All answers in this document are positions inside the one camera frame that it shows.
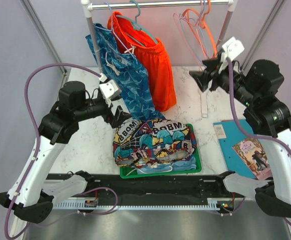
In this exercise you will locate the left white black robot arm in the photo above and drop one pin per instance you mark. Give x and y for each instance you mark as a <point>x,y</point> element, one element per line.
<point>30,200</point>

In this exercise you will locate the pink illustrated book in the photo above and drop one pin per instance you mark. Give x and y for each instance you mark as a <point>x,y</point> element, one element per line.
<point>253,155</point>

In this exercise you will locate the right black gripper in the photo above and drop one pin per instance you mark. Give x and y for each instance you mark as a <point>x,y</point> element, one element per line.
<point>203,77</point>

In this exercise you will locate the pink hanger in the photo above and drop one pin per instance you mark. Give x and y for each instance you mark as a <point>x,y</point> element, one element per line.
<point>194,49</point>

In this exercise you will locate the lavender hanger holding blue shorts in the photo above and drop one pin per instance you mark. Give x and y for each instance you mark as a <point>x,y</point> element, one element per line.
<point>127,50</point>

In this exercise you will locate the light blue garment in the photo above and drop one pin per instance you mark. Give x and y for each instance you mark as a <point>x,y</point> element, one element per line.
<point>178,166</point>

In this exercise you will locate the teal hanger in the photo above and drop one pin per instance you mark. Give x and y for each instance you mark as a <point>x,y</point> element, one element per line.
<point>134,22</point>

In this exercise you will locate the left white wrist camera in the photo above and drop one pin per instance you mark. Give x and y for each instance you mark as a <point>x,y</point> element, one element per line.
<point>110,90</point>

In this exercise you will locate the teal blue folder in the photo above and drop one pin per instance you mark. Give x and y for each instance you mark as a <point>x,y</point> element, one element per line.
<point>229,135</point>

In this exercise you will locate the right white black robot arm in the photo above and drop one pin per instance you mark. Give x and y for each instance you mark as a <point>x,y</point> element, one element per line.
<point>270,121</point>

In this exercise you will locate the comic print shorts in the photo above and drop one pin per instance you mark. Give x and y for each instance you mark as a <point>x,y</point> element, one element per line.
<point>139,143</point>

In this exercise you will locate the orange hanger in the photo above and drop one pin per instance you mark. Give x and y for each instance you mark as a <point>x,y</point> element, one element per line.
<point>210,35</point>

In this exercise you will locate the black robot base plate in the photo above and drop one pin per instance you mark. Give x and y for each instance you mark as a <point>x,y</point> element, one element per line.
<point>161,190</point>

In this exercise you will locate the white slotted cable duct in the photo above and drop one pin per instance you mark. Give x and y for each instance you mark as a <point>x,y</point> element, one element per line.
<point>83,205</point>

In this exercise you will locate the blue leaf print shorts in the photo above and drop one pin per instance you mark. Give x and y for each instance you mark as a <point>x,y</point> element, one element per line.
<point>130,75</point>

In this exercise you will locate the orange shorts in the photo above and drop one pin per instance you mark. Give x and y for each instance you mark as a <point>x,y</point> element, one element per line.
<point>153,57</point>

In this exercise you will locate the white metal clothes rack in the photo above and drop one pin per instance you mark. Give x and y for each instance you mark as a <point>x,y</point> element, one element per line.
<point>88,7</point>

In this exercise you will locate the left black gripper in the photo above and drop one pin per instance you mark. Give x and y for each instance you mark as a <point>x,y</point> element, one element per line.
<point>109,117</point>

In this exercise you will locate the green plastic tray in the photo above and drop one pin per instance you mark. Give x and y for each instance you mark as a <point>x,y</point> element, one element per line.
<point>154,148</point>

